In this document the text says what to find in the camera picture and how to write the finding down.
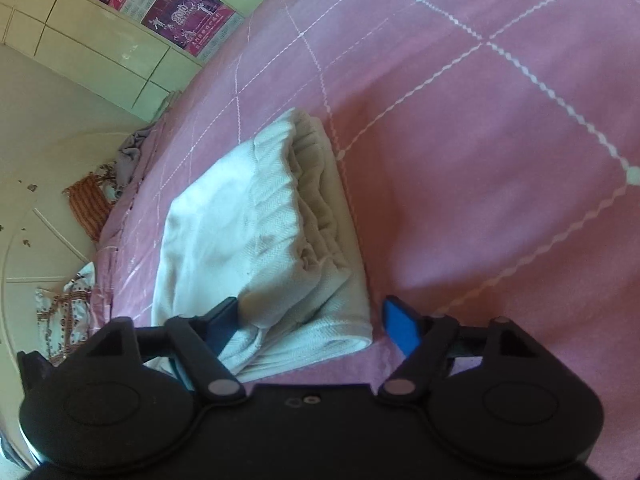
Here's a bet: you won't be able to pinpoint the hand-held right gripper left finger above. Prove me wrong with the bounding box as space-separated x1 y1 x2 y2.
82 296 246 403

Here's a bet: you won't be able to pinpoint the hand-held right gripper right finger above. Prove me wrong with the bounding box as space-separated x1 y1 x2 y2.
377 295 546 403

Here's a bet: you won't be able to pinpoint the pale knit pants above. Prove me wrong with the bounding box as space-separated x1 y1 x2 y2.
150 108 373 376

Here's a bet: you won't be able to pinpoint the patterned floral cloth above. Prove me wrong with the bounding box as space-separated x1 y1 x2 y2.
35 260 98 361

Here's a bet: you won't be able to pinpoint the orange striped pillow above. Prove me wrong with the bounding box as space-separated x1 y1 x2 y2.
62 172 118 243

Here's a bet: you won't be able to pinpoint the pink checked bed sheet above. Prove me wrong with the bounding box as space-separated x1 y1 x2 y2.
92 0 640 480

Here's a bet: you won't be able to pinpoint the grey crumpled cloth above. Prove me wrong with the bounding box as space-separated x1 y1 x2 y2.
117 127 161 186

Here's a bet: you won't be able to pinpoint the cream headboard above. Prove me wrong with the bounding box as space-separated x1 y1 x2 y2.
0 125 151 376

